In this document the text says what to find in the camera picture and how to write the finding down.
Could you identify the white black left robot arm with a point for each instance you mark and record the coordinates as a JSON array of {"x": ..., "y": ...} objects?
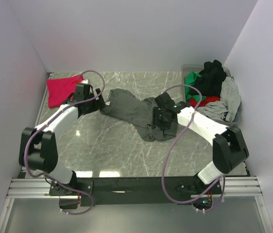
[{"x": 38, "y": 146}]

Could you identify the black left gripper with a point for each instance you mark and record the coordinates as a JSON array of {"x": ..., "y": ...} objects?
[{"x": 98, "y": 104}]

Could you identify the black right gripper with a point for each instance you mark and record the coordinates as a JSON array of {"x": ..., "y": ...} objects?
[{"x": 155, "y": 121}]

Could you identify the light grey t shirt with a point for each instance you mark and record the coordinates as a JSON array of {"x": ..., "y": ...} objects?
[{"x": 225, "y": 109}]

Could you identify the black t shirt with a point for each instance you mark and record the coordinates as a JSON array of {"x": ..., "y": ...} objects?
[{"x": 211, "y": 78}]

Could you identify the red t shirt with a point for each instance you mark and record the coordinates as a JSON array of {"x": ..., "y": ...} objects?
[{"x": 205, "y": 100}]

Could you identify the green t shirt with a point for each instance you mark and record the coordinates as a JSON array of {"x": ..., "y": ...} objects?
[{"x": 191, "y": 80}]

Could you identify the dark grey t shirt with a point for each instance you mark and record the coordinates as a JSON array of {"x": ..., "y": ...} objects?
[{"x": 123, "y": 105}]

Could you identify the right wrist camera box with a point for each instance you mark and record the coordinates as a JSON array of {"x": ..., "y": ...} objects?
[{"x": 164, "y": 101}]

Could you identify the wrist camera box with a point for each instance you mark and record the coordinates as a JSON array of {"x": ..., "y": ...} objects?
[
  {"x": 83, "y": 92},
  {"x": 164, "y": 101}
]

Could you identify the folded pink t shirt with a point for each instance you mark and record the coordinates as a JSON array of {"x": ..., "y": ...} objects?
[{"x": 60, "y": 89}]

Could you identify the grey plastic bin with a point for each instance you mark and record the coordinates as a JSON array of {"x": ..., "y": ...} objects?
[{"x": 187, "y": 68}]

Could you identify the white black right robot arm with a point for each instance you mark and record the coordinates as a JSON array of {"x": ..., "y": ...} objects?
[{"x": 228, "y": 145}]

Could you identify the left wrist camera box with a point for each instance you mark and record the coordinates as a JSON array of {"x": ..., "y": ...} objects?
[{"x": 83, "y": 92}]

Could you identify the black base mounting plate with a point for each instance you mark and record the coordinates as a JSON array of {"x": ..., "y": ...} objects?
[{"x": 142, "y": 190}]

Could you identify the aluminium frame rail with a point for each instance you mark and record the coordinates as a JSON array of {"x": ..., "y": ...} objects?
[{"x": 39, "y": 188}]

